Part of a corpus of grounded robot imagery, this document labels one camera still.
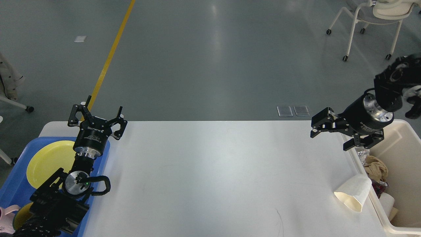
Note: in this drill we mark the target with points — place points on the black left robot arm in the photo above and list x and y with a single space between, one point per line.
59 204

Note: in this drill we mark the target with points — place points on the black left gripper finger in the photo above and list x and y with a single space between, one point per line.
106 127
80 116

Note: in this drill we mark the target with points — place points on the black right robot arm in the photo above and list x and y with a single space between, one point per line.
399 82

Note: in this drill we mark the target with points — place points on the white rolling chair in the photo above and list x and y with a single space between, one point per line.
375 12

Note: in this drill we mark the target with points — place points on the white paper cup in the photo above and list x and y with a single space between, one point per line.
387 202
354 192

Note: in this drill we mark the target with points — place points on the beige plastic bin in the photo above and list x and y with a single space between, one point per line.
401 152

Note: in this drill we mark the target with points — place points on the white polka-dot cloth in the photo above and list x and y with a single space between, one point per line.
10 79

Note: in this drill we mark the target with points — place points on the yellow plastic plate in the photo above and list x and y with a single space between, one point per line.
46 161

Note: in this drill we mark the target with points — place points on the white chair leg with caster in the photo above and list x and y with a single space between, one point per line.
4 99

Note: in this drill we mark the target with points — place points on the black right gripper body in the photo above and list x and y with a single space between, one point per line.
365 116

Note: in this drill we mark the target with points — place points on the aluminium foil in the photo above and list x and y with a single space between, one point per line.
362 153

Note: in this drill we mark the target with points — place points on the pink mug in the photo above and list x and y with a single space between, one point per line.
6 218

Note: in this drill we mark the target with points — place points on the metal floor socket plate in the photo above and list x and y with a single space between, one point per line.
288 111

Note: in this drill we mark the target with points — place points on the blue plastic tray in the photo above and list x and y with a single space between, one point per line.
16 190

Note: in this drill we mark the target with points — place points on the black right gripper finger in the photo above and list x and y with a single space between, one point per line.
366 141
328 121

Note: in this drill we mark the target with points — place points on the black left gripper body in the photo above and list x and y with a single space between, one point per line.
91 141

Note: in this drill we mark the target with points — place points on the teal green mug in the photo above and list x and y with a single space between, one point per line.
22 216

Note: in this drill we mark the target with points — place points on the red foil snack wrapper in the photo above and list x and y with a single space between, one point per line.
379 187

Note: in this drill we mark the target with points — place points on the brown paper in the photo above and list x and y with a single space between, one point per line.
375 169

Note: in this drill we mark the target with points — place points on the brown paper bag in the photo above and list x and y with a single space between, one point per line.
392 213

